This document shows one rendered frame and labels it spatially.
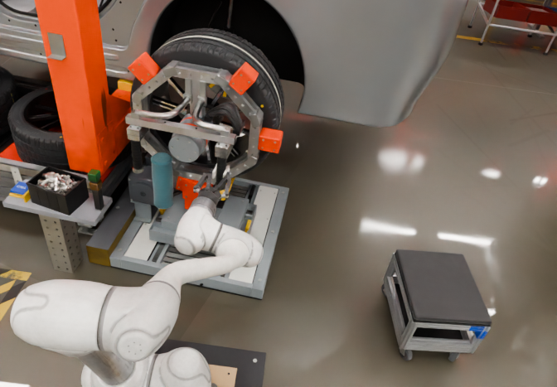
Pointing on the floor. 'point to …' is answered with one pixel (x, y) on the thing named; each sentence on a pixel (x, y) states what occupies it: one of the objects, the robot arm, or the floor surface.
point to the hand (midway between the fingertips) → (220, 171)
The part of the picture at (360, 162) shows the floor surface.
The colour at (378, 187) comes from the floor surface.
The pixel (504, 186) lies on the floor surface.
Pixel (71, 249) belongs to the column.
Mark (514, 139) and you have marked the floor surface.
